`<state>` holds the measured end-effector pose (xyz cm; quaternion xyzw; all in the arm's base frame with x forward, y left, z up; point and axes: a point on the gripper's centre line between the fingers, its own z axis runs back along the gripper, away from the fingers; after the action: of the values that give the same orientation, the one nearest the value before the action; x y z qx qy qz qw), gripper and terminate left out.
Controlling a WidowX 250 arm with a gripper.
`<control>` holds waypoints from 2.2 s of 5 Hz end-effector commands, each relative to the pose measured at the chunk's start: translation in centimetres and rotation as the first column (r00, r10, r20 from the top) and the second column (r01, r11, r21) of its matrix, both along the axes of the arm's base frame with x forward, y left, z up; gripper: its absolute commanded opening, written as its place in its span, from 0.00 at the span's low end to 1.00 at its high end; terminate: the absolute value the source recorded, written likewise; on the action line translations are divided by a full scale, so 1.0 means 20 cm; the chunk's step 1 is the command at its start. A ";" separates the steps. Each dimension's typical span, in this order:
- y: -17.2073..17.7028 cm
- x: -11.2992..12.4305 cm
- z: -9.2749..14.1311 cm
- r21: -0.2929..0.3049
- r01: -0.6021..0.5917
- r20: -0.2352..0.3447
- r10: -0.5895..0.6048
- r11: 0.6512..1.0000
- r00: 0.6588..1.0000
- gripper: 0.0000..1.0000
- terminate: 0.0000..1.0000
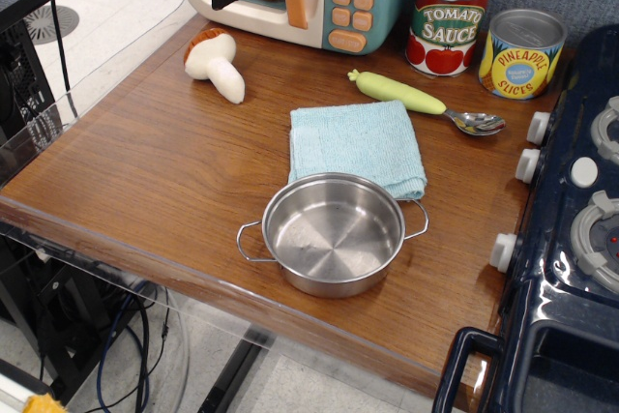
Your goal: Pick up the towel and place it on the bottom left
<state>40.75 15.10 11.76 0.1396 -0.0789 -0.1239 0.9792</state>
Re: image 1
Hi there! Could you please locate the black table leg base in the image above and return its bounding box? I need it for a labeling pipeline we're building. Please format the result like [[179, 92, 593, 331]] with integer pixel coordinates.
[[197, 337, 269, 413]]

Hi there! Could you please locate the stainless steel pot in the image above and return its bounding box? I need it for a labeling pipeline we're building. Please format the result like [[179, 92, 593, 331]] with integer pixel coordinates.
[[255, 172, 429, 299]]

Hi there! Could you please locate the pineapple slices can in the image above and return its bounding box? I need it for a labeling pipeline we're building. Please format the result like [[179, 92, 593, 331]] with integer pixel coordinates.
[[478, 9, 568, 101]]

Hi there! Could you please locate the dark blue toy stove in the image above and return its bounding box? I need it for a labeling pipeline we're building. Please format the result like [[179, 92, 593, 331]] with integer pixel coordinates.
[[432, 25, 618, 412]]

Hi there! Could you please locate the green handled metal spoon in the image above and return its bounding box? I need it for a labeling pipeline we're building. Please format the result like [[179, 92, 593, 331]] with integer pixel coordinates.
[[347, 70, 506, 136]]

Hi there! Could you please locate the plush white mushroom toy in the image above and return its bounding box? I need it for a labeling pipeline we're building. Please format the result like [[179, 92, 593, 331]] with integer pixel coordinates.
[[184, 27, 246, 104]]

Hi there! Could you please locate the blue cable under table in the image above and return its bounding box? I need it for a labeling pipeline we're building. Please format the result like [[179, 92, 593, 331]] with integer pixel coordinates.
[[94, 286, 151, 413]]

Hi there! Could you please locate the tomato sauce can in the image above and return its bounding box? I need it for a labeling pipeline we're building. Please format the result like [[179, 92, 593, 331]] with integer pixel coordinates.
[[405, 0, 489, 76]]

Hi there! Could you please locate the light blue cloth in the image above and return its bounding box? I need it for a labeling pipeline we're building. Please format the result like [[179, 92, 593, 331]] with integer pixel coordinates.
[[288, 101, 427, 200]]

